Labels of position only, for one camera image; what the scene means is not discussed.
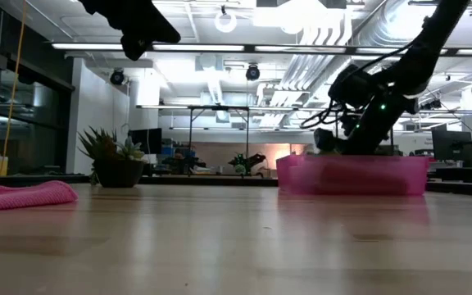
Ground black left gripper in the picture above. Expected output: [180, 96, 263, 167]
[112, 7, 182, 61]

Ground pink microfiber towel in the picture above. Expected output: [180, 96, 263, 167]
[0, 179, 79, 213]

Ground potted succulent plant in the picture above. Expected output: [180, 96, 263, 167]
[77, 125, 148, 189]

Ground pink plastic bin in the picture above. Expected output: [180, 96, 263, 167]
[275, 153, 431, 197]

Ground black computer monitor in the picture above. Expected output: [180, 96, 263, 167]
[431, 129, 472, 168]
[128, 128, 163, 156]

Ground black metal workstation frame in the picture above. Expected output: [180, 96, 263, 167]
[188, 105, 251, 159]

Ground black dome camera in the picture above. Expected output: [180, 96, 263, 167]
[245, 63, 261, 82]
[109, 68, 128, 87]

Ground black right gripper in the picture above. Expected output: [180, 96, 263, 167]
[340, 116, 391, 156]

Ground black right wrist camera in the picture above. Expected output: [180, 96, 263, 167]
[312, 127, 340, 152]

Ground yellow power cable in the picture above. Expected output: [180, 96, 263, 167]
[0, 0, 27, 175]

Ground round white ceiling lamp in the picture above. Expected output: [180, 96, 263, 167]
[214, 10, 238, 34]

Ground black ceiling spotlight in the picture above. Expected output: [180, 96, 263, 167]
[419, 99, 443, 111]

